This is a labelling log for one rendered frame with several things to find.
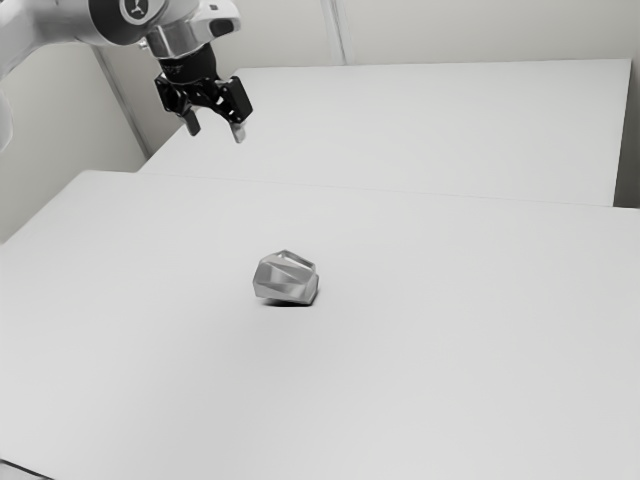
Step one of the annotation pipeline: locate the faceted mug with angular handle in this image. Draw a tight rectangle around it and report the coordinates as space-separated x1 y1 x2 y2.
251 248 320 306

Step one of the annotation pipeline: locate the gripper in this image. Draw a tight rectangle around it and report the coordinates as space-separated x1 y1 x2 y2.
153 43 254 145

